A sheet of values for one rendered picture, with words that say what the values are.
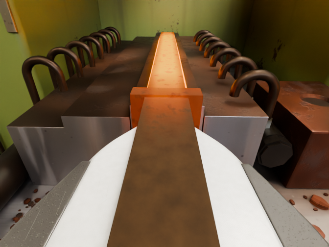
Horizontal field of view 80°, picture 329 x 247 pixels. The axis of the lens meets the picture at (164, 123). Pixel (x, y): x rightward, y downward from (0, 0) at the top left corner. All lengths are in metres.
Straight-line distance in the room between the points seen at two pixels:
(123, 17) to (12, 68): 0.35
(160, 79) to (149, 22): 0.45
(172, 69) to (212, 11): 0.43
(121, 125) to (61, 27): 0.29
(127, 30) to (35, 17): 0.31
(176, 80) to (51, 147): 0.12
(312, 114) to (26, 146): 0.25
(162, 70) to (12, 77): 0.23
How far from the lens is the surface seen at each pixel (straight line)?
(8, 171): 0.21
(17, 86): 0.36
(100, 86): 0.22
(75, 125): 0.17
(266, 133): 0.19
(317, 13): 0.41
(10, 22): 0.32
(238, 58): 0.21
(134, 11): 0.61
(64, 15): 0.44
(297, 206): 0.22
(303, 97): 0.27
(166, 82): 0.16
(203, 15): 0.62
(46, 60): 0.22
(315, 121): 0.21
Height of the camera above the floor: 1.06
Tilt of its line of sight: 31 degrees down
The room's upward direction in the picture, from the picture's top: 1 degrees clockwise
